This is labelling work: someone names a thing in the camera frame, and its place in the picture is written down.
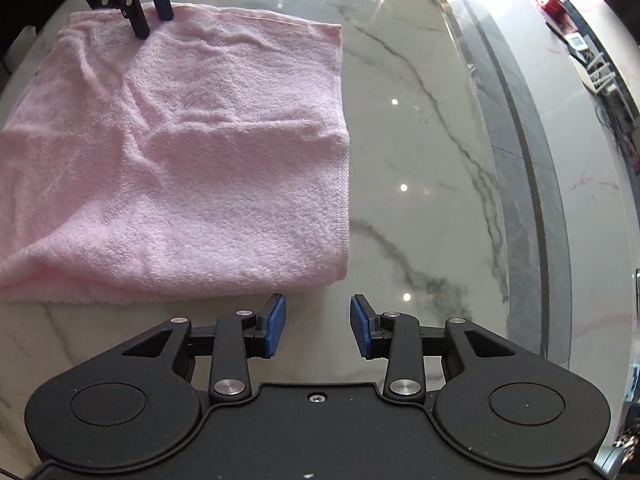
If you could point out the white router with antennas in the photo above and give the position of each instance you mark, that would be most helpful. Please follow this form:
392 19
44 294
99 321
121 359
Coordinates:
597 77

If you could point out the red box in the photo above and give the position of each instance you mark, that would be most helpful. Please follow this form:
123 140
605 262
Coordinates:
556 5

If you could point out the pink towel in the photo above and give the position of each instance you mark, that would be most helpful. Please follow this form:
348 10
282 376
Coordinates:
190 160

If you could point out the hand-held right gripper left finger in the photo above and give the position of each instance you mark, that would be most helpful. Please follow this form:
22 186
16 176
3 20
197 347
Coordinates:
276 325

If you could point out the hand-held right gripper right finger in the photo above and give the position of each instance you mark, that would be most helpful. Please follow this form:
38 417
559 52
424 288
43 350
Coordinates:
359 329

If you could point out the marble television console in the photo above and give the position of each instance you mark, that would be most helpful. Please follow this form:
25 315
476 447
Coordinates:
595 200

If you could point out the white thermometer display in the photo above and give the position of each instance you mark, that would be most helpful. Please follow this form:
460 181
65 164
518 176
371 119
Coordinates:
577 41

